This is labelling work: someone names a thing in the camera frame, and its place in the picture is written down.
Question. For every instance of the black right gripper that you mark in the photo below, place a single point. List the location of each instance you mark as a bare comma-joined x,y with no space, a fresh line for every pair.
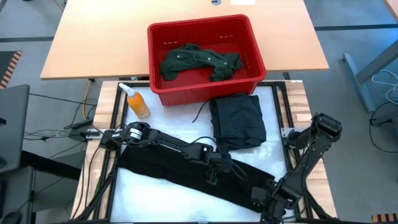
280,196

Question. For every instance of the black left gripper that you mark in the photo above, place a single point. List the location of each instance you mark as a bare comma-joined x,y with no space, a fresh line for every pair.
220,161

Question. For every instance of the dark grey garment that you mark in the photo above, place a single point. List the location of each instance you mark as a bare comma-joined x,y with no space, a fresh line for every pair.
236,121

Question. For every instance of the black garment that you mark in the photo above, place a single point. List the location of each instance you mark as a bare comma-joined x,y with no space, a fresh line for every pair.
161,168

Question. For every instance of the dark green garment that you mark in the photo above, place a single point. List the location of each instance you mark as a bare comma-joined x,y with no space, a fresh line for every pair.
192,59

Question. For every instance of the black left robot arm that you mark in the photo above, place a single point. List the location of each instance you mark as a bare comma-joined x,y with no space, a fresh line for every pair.
168,144

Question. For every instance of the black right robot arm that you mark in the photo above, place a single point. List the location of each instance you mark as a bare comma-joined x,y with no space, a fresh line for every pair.
311,155

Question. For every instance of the red plastic laundry bin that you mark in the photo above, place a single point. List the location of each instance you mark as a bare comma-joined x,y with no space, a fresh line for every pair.
202,93

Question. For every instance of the white table mat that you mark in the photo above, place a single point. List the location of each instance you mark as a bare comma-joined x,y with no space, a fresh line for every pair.
155,199

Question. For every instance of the orange spray bottle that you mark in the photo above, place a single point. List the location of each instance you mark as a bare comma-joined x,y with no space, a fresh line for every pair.
138,104

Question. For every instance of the orange black striped block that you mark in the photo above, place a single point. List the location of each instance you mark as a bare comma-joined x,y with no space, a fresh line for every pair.
384,218

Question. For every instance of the grey desk leg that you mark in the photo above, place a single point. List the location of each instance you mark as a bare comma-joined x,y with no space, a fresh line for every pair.
357,77

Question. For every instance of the grey desk grommet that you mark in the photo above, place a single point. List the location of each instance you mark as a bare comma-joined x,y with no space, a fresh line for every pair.
216,2

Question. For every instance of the white paper sheet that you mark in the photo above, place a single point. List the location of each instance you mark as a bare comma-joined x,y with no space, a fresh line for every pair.
242,2

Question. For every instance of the black floor beam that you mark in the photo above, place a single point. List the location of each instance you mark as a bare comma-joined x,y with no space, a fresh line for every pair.
49,165

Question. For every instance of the light wooden desk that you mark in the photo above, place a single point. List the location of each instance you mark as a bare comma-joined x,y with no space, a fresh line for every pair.
93,37

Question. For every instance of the dark grey chair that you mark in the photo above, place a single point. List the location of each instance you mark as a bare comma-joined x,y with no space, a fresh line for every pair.
14,124

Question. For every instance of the orange black striped mat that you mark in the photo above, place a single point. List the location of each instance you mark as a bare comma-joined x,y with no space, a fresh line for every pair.
12,67

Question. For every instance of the black aluminium frame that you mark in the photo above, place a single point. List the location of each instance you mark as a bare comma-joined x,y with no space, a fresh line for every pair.
115,102

